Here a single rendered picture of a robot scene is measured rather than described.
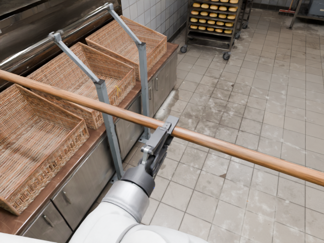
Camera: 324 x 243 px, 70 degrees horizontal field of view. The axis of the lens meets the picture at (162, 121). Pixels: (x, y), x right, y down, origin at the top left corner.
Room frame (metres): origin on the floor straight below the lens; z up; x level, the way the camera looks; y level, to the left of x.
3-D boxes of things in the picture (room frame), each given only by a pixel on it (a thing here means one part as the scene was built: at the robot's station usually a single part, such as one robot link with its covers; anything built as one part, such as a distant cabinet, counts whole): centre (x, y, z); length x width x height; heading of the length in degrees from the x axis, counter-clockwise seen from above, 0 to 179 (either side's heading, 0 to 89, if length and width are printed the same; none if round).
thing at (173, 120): (0.44, -0.02, 1.21); 0.07 x 0.03 x 0.01; 156
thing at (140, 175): (0.30, 0.04, 1.19); 0.09 x 0.07 x 0.08; 156
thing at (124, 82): (1.36, 0.53, 0.72); 0.56 x 0.49 x 0.28; 157
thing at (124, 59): (1.92, 0.28, 0.72); 0.56 x 0.49 x 0.28; 156
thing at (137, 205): (0.23, 0.07, 1.20); 0.09 x 0.06 x 0.09; 66
